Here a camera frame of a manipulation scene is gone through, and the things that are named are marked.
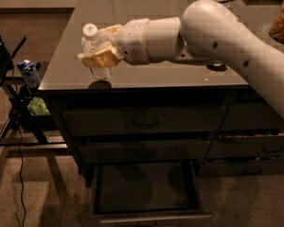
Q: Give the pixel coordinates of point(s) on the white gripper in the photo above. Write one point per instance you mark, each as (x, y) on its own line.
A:
(132, 41)

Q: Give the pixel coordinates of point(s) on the clear plastic water bottle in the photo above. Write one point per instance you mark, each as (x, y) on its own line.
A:
(91, 39)

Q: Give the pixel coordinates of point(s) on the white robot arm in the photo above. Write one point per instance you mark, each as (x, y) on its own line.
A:
(206, 33)

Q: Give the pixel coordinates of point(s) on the dark cabinet with grey counter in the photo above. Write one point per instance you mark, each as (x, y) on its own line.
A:
(68, 84)

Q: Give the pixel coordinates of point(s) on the dark middle left drawer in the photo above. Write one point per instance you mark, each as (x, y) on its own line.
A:
(136, 151)

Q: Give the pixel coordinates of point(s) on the dark drawer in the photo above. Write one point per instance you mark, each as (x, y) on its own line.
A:
(241, 168)
(136, 151)
(251, 116)
(244, 147)
(126, 120)

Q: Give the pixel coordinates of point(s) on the dark top left drawer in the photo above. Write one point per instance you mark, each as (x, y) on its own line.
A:
(126, 120)

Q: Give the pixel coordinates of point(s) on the dark top right drawer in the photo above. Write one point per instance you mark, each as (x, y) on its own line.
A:
(251, 116)

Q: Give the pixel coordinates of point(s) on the open bottom drawer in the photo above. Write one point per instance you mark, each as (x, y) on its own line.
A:
(153, 194)

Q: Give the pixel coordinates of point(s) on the dark middle right drawer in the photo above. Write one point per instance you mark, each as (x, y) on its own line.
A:
(244, 147)

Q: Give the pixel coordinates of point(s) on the dark bottom right drawer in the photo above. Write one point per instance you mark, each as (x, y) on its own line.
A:
(241, 168)

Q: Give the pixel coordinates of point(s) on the green snack bag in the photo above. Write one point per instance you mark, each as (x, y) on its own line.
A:
(37, 107)

